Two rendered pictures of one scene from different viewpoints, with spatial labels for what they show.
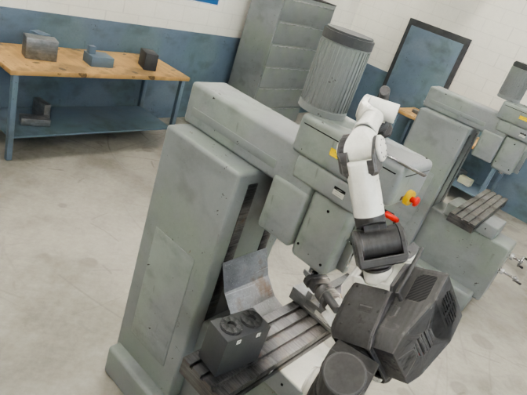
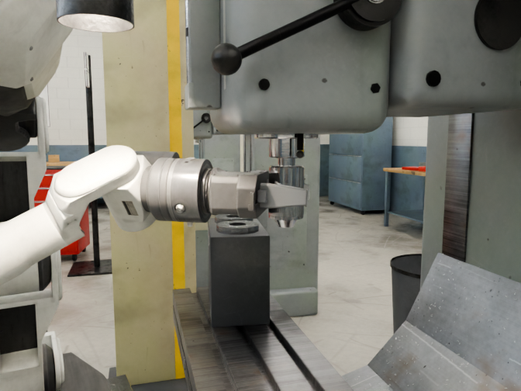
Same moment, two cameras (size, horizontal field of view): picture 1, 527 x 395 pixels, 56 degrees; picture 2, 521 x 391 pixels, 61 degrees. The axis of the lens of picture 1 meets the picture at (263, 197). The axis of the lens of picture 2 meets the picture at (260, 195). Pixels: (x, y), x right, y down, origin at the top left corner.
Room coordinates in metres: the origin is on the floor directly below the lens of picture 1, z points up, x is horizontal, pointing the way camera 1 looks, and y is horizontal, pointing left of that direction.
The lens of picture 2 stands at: (2.19, -0.78, 1.30)
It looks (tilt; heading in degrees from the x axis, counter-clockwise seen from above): 7 degrees down; 130
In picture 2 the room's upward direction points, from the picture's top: straight up
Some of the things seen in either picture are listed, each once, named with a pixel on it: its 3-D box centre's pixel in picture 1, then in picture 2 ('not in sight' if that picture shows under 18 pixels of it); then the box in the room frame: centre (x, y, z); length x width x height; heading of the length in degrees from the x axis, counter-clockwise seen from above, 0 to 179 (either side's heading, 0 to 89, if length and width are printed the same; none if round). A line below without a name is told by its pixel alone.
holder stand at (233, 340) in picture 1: (234, 339); (236, 264); (1.51, -0.08, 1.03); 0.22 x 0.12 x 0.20; 138
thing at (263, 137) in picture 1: (261, 135); not in sight; (2.11, 0.10, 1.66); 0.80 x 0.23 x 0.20; 56
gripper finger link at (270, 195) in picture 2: not in sight; (282, 196); (1.85, -0.34, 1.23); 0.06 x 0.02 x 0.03; 31
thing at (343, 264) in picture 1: (350, 248); (201, 21); (1.77, -0.40, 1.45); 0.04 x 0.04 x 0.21; 56
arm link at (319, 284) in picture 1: (321, 288); (219, 193); (1.75, -0.36, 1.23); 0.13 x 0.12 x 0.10; 121
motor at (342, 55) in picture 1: (335, 73); not in sight; (1.97, -0.11, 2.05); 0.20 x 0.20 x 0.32
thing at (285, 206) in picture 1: (297, 205); (422, 17); (1.94, -0.15, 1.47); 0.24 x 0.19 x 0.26; 146
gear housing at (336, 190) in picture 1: (343, 180); not in sight; (1.86, -0.28, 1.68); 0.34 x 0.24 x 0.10; 56
